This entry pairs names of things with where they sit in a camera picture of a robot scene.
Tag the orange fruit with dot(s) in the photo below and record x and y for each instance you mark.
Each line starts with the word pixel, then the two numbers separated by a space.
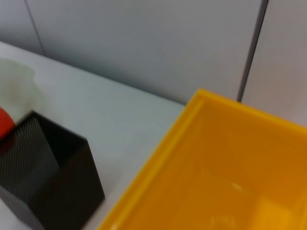
pixel 4 122

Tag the black mesh pen holder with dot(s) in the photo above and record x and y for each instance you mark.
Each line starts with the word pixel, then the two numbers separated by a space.
pixel 72 179

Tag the translucent green wavy fruit plate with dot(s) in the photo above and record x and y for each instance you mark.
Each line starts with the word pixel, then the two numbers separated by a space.
pixel 16 83

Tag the yellow plastic storage bin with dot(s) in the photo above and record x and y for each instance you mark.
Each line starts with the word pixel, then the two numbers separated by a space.
pixel 216 167

